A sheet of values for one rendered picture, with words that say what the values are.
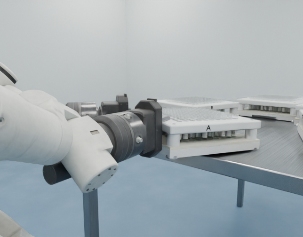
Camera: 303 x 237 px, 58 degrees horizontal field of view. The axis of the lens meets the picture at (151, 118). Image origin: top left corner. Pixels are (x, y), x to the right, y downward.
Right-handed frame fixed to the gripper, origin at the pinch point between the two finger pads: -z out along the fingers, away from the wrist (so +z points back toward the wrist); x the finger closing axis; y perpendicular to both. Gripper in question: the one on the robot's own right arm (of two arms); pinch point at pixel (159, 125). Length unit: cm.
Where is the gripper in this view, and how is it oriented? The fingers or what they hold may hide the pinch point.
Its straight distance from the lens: 61.3
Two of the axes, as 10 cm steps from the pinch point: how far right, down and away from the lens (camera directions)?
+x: 0.0, 9.9, 1.6
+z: -5.7, 1.3, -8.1
